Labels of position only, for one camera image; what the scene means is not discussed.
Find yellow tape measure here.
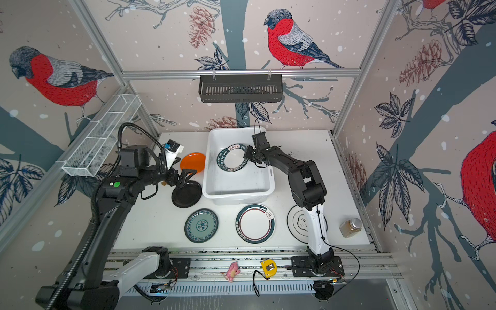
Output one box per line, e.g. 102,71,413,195
261,259,278,279

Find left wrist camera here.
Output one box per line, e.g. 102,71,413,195
164,139,184,169

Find white wire mesh shelf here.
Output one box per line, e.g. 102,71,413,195
62,94,142,177

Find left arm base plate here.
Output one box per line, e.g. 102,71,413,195
145,258,191,280

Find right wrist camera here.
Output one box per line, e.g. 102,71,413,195
252,132,270,149

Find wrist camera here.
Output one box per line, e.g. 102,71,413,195
252,132,270,149
164,139,184,169

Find glass jar brown contents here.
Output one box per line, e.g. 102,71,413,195
340,218,363,238

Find orange plate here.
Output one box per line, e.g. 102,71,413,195
180,152,206,174

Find green rim lettered plate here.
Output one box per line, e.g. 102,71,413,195
216,143,247,173

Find aluminium horizontal frame bar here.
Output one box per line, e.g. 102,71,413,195
121,68,362,81

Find white plastic bin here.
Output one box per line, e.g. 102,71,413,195
202,127,275,205

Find white plate black flower outline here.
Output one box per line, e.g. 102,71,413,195
286,205,309,244

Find pink toy figure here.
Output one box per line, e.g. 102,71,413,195
225,262,240,283

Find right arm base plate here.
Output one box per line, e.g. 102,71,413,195
286,256,345,278

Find small circuit board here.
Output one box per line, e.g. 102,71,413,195
150,283,174,294

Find black hanging wall basket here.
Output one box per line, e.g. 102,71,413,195
198,74,284,103

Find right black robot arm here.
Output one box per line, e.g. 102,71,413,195
244,132,343,277

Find green patterned plate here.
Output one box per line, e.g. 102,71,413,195
184,209,219,244

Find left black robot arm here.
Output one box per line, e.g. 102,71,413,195
35,138,196,309

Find white plate green red rim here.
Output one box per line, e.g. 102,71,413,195
235,204,276,244

